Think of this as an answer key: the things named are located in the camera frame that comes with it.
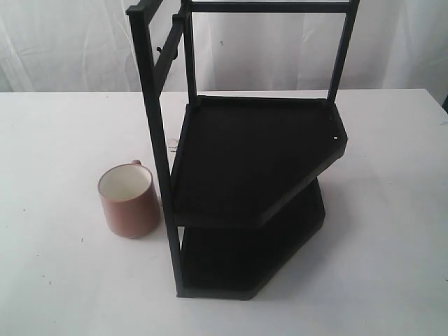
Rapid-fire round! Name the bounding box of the pink ceramic mug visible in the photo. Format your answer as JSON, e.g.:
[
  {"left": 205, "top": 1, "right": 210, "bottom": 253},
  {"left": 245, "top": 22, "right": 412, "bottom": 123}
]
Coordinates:
[{"left": 97, "top": 160, "right": 161, "bottom": 239}]

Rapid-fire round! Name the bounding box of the black two-tier metal rack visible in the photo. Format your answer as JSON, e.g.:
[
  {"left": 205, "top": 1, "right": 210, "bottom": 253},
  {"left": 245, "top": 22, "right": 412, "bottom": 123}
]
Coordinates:
[{"left": 126, "top": 1, "right": 359, "bottom": 300}]

